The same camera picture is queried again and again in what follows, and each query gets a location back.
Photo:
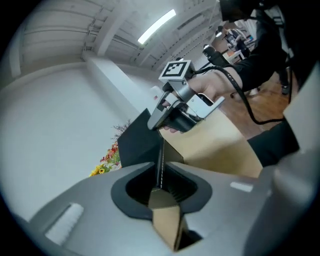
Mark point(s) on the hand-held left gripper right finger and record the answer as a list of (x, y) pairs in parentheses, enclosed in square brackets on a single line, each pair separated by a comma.
[(225, 207)]

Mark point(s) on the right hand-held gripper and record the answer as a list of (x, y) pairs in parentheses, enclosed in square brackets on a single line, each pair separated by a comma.
[(176, 71)]

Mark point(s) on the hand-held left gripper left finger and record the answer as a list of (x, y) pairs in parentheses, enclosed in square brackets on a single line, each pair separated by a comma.
[(100, 212)]

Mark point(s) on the person's right forearm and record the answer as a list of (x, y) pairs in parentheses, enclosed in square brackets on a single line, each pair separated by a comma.
[(220, 85)]

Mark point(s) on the person's right hand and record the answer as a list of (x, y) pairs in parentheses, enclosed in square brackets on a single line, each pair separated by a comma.
[(173, 131)]

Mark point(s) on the yellow sunflower potted plant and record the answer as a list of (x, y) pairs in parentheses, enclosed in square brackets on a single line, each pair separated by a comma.
[(100, 170)]

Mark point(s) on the red flowers in white pot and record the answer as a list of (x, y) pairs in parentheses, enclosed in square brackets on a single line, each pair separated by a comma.
[(112, 155)]

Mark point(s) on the black office chair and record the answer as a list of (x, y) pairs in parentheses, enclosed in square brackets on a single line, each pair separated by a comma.
[(213, 56)]

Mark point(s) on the person's black-clothed torso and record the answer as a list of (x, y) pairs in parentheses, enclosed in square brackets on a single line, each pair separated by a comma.
[(275, 145)]

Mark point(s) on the white office desk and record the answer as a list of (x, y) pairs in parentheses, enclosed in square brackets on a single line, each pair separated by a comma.
[(235, 55)]

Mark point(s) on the large ceiling light panel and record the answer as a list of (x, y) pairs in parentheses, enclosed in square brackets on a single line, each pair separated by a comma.
[(156, 26)]

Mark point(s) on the ceiling air vent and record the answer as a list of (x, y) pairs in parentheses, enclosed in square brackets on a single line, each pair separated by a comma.
[(190, 21)]

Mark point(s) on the white wall device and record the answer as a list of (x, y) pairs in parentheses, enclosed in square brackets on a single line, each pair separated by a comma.
[(155, 93)]

